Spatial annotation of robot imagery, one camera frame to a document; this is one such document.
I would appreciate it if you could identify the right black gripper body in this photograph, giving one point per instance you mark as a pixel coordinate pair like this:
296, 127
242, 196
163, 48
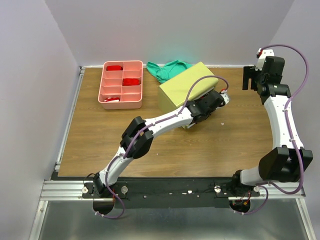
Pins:
249, 78

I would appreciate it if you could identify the olive green drawer cabinet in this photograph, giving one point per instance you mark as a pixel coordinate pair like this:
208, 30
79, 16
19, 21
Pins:
189, 85

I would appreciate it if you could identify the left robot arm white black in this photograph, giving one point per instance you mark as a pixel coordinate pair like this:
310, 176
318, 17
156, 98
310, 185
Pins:
137, 139

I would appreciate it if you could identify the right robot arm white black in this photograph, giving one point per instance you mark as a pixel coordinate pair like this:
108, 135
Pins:
284, 166

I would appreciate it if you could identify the green cloth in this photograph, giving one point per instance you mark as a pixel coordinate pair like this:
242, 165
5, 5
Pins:
167, 71

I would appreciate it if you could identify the red item middle compartment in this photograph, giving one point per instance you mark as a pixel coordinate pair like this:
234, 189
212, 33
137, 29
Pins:
130, 82

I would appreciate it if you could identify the pink compartment tray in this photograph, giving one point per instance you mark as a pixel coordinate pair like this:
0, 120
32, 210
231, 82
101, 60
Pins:
121, 85

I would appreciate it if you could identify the red white item front compartment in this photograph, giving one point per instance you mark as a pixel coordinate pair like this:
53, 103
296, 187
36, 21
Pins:
111, 100

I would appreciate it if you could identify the red item back compartment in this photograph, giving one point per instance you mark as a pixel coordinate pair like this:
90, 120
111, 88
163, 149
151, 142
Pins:
114, 68

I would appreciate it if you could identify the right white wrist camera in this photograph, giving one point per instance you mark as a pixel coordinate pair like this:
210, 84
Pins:
261, 57

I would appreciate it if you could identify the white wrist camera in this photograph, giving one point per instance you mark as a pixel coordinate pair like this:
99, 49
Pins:
225, 96
261, 57

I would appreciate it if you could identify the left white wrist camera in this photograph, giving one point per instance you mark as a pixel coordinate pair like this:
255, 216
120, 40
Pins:
225, 96

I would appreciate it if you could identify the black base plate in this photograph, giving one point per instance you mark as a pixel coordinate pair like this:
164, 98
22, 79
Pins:
179, 192

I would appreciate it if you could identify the aluminium rail frame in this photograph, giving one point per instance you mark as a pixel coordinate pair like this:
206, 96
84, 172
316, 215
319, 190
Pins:
69, 189

